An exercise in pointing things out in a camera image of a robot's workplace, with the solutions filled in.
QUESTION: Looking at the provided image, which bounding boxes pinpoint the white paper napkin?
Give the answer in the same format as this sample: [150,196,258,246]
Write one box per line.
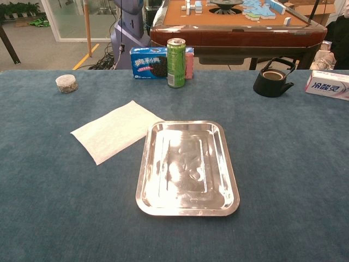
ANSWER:
[70,100,166,166]

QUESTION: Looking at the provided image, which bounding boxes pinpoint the stainless steel tray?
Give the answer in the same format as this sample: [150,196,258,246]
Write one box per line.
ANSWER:
[135,120,240,217]

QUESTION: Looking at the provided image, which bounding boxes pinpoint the pink box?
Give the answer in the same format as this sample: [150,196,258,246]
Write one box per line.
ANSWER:
[184,51,194,80]

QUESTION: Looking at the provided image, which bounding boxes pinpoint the green drink can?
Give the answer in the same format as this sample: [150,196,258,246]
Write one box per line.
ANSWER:
[166,38,186,88]

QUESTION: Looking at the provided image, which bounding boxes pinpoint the blue cookie box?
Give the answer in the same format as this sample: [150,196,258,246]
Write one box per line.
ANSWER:
[129,46,195,80]

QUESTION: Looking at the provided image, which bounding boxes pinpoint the black teapot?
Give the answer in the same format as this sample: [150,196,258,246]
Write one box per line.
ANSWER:
[252,57,296,98]

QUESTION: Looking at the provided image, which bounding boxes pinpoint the brown mahjong table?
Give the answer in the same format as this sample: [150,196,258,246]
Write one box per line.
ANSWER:
[149,0,328,71]

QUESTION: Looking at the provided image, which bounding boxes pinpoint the small clear plastic jar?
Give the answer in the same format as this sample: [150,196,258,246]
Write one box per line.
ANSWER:
[55,74,79,94]

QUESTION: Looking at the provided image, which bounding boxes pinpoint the small mahjong tile stack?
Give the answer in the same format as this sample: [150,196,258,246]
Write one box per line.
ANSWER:
[181,0,203,15]

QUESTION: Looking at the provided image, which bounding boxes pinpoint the wooden pole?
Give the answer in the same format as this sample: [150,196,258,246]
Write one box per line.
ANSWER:
[83,0,93,58]

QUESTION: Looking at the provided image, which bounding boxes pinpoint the blue felt table cover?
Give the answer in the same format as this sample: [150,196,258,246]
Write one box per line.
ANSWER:
[0,69,349,262]

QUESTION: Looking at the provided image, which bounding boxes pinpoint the pile of blue mahjong tiles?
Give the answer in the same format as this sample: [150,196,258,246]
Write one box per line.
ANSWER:
[242,0,286,21]

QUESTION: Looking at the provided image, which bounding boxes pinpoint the white framed glass partition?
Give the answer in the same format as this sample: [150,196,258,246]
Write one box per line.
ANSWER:
[40,0,117,43]

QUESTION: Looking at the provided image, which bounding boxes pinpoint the white toothpaste box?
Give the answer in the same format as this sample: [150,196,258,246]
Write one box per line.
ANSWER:
[304,69,349,102]

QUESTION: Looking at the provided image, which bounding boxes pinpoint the green object on floor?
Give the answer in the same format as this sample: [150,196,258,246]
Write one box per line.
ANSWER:
[28,15,51,28]

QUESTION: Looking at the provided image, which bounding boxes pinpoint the black tripod stand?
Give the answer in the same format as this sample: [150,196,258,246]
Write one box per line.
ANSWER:
[307,0,321,23]

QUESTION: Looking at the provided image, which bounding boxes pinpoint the dark table leg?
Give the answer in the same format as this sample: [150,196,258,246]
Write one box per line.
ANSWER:
[0,23,21,66]

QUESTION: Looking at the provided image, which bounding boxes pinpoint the person in black trousers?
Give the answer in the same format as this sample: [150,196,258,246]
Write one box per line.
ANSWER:
[326,15,349,70]

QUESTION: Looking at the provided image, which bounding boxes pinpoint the cardboard box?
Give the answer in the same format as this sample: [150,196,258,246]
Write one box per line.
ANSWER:
[285,0,336,19]

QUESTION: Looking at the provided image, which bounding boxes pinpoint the potted green plants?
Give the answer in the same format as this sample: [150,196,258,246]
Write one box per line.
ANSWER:
[0,1,41,20]

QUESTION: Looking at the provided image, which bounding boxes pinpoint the black floor cable bundle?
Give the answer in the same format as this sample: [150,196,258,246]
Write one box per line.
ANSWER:
[87,42,121,70]

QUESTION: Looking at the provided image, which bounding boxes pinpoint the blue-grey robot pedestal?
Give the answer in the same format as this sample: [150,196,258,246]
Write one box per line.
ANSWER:
[110,0,151,70]

